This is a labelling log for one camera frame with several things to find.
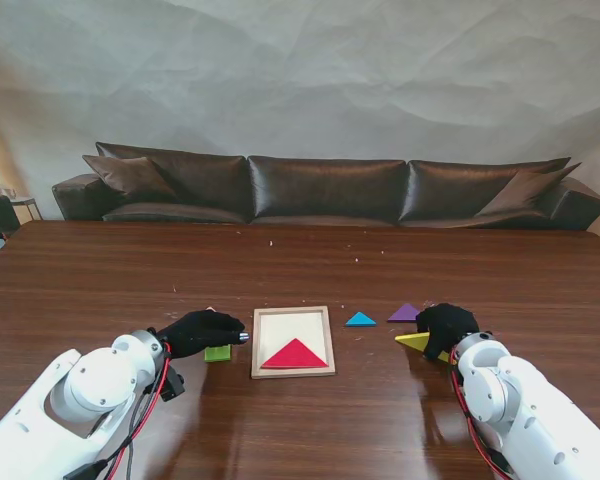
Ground small blue tangram triangle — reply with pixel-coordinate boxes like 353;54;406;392
344;311;378;328

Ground purple tangram triangle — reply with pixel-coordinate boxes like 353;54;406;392
387;303;422;324

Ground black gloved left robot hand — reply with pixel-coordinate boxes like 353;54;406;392
159;309;249;360

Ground large red tangram triangle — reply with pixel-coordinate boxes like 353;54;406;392
260;337;327;370

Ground white crumpled backdrop sheet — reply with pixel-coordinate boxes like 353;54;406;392
0;0;600;236

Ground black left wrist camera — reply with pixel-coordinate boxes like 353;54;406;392
160;368;186;403

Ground green tangram square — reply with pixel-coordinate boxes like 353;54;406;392
204;343;233;363

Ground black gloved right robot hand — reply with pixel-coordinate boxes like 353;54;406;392
414;302;481;361

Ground large yellow tangram triangle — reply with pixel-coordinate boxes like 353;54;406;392
394;329;454;365

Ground brown throw cushion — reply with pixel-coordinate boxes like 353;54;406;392
473;162;583;219
82;154;181;205

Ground red black left arm cables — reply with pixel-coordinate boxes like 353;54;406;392
62;342;176;480

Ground light wooden square tray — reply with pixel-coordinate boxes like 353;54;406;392
249;305;337;380

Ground small metal side table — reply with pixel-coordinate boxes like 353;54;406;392
7;187;45;222

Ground dark brown leather sofa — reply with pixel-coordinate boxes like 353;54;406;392
51;142;600;232

